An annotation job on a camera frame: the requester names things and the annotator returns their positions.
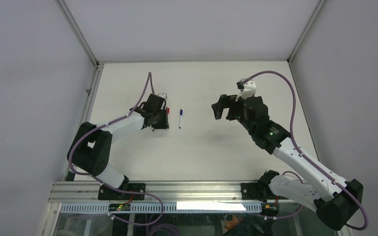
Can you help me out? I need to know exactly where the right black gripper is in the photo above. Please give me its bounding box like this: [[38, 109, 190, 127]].
[[211, 92, 255, 135]]

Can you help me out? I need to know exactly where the white blue-tip pen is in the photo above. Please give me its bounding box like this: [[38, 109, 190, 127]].
[[178, 109, 183, 129]]

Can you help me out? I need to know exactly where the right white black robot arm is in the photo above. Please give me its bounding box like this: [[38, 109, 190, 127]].
[[211, 94, 363, 231]]

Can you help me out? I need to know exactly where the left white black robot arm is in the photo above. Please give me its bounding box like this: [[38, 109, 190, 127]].
[[67, 93, 169, 200]]

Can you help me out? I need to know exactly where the orange object under table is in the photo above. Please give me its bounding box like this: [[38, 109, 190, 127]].
[[222, 214, 244, 231]]

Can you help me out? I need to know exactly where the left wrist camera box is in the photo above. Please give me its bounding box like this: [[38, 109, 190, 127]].
[[157, 93, 167, 101]]

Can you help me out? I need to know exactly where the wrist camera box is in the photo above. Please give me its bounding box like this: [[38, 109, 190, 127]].
[[157, 93, 167, 101], [236, 79, 257, 101]]

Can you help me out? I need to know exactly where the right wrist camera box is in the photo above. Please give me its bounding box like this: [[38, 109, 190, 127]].
[[236, 79, 257, 101]]

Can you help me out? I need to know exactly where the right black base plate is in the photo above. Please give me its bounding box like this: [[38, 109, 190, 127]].
[[240, 182, 276, 202]]

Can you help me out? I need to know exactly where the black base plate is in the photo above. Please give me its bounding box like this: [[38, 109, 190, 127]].
[[240, 182, 276, 202], [97, 182, 146, 201]]

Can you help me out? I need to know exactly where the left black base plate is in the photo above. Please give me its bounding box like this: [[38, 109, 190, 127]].
[[97, 182, 146, 201]]

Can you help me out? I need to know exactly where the white slotted cable duct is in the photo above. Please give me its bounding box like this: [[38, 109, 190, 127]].
[[60, 201, 262, 214]]

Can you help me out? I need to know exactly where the aluminium mounting rail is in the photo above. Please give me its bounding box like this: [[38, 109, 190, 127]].
[[48, 180, 257, 203]]

